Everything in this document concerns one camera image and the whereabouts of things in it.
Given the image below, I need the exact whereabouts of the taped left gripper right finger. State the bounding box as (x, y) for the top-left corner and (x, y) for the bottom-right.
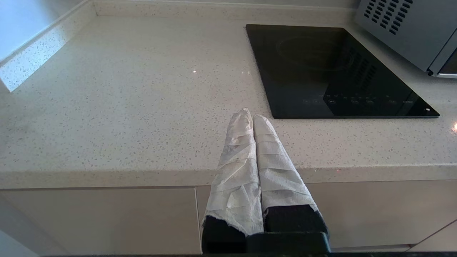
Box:
(252, 114), (330, 234)

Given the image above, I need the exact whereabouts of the black glass microwave door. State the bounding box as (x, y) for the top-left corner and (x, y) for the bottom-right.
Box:
(428, 25), (457, 79)

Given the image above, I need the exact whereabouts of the beige cabinet door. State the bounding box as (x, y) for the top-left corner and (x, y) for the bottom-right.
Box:
(0, 187), (201, 256)
(196, 180), (457, 250)

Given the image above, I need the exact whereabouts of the black glass induction cooktop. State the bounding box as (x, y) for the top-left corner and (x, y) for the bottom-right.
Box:
(246, 24), (440, 119)

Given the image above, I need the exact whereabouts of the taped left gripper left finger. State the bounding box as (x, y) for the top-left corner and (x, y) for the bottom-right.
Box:
(201, 108), (265, 254)

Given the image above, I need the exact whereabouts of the silver Panasonic microwave oven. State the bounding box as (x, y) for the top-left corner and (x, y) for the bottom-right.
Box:
(355, 0), (457, 79)

